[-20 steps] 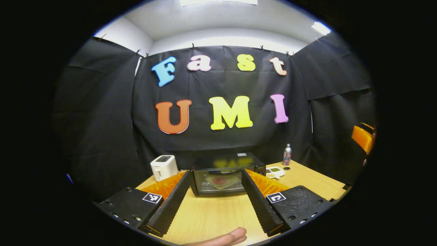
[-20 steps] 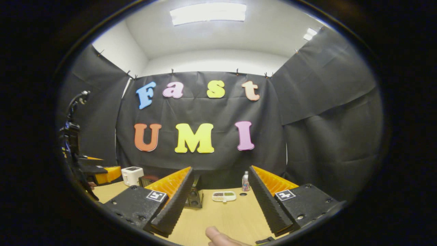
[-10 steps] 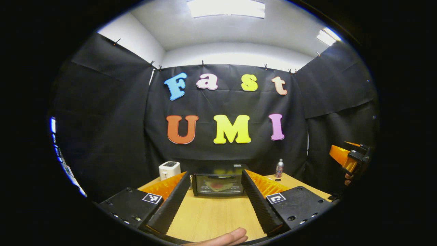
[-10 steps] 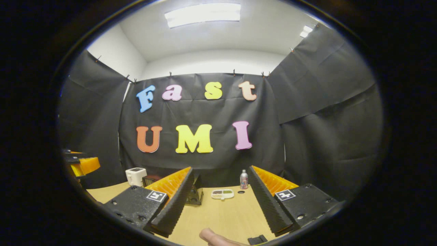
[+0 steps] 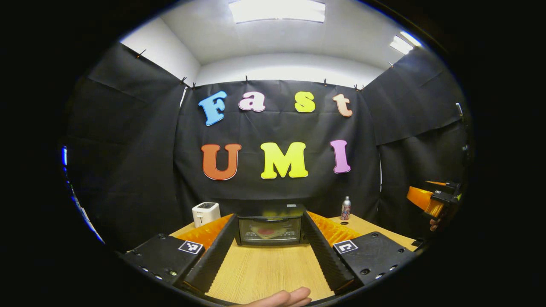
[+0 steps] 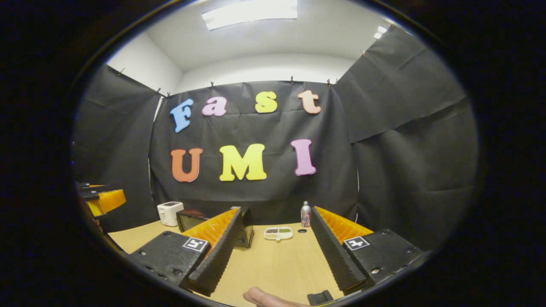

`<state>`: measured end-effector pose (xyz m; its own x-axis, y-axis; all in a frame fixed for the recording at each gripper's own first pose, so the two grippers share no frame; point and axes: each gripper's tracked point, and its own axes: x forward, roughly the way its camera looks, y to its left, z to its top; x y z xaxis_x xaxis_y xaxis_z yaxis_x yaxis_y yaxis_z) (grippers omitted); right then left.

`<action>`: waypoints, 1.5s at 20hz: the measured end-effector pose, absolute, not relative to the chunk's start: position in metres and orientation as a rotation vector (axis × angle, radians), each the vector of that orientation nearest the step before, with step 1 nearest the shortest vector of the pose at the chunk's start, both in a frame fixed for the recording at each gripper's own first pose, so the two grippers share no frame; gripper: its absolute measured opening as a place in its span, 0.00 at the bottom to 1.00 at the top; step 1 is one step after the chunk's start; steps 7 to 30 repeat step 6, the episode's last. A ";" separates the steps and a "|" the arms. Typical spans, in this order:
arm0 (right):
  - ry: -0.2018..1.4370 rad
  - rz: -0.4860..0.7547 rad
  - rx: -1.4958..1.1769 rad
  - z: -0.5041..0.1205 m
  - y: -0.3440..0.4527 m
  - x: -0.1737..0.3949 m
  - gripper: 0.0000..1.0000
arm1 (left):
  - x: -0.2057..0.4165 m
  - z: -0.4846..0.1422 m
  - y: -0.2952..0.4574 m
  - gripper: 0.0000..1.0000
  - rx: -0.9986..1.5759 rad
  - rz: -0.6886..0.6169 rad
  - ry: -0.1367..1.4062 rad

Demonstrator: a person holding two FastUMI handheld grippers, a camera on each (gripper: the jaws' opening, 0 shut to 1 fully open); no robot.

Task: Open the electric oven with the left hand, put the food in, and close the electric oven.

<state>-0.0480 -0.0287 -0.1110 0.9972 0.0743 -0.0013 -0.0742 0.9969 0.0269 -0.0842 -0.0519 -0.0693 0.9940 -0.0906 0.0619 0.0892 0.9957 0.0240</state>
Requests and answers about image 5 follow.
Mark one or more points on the white toaster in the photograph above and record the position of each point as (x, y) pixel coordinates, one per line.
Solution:
(205, 213)

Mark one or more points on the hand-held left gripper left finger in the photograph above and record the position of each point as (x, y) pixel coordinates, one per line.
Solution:
(213, 258)

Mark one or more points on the ceiling light panel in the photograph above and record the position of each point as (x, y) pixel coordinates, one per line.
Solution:
(277, 10)
(403, 44)

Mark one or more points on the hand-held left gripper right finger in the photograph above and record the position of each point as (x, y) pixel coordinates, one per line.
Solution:
(322, 256)

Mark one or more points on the shallow plate with food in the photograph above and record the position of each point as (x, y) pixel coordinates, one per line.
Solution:
(268, 231)

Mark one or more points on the silver spray bottle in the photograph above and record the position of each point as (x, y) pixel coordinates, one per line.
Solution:
(346, 209)

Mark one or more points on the black backdrop cloth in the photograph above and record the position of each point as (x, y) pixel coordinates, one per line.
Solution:
(136, 162)

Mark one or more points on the black electric oven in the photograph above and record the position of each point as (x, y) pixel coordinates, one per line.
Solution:
(269, 230)

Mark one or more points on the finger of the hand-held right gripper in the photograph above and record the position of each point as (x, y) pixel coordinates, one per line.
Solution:
(422, 199)
(437, 183)

